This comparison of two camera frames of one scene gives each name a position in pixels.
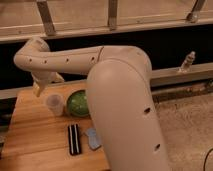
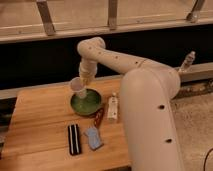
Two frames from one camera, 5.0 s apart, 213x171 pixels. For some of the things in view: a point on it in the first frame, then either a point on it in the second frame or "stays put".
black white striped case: [74, 140] stays put
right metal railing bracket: [195, 13] stays put
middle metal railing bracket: [112, 14] stays put
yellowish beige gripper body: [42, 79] -> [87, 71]
